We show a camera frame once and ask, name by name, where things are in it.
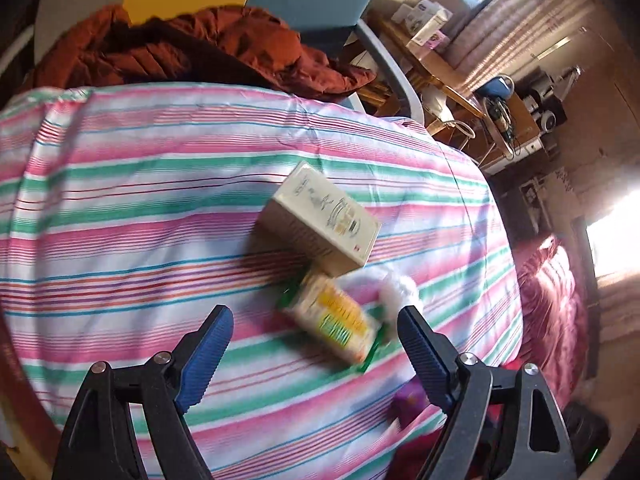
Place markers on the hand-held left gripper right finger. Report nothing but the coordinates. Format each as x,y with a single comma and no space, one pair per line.
425,355

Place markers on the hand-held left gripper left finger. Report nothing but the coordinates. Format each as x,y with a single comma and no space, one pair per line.
205,355

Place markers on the yellow green snack packet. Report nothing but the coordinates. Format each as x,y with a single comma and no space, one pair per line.
335,320

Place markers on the purple object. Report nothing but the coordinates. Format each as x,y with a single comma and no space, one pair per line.
410,400

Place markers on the white plastic wad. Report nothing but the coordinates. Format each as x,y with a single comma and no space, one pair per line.
395,292

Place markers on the red quilt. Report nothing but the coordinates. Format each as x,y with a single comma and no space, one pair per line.
545,300

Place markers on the striped bed sheet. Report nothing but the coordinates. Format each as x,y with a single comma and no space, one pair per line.
125,210

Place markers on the cream cardboard box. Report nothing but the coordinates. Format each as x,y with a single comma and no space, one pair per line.
320,215

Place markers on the blue bag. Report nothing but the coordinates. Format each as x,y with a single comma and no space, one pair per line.
495,89

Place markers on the black white device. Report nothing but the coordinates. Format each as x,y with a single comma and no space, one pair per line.
542,100

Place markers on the wooden desk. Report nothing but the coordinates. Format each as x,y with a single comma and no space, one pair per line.
435,67

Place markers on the rust red padded jacket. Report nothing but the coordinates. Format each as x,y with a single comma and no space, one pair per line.
225,50

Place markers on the small pink box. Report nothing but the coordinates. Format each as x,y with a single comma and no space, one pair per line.
427,42

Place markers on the white printed box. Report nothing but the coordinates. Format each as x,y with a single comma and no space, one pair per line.
430,17

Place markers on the patterned beige curtain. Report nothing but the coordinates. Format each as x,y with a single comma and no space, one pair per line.
520,25

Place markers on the grey bed rail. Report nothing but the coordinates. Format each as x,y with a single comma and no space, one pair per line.
400,80

